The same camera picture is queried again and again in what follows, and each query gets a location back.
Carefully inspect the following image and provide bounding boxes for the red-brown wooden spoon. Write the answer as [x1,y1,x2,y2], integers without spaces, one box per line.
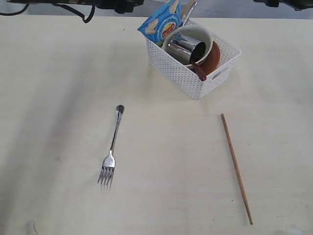
[190,59,206,81]

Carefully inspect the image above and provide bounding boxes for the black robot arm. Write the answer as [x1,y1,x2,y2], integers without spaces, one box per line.
[8,0,144,14]

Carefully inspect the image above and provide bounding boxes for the silver metal utensil handle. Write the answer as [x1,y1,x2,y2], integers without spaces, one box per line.
[181,1,197,26]

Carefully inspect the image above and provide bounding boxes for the silver metal fork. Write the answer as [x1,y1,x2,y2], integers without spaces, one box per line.
[97,104,125,189]

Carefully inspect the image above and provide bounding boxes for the white woven plastic basket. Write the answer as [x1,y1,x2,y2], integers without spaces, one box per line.
[146,20,242,99]

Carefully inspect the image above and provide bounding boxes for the grey-green ceramic bowl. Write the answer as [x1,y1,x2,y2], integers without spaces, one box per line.
[162,24,213,69]

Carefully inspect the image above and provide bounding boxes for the brown wooden chopstick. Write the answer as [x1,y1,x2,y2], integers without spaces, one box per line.
[221,114,253,225]

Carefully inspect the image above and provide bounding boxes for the blue chips snack bag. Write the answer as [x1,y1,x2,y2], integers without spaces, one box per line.
[137,0,182,43]

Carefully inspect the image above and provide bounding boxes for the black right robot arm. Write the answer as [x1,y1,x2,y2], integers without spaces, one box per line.
[253,0,313,11]

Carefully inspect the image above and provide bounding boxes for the brown wooden plate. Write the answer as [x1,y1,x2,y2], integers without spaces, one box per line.
[200,41,221,75]

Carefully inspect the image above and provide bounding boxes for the shiny steel cup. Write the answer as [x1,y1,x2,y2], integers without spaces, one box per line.
[166,33,207,65]

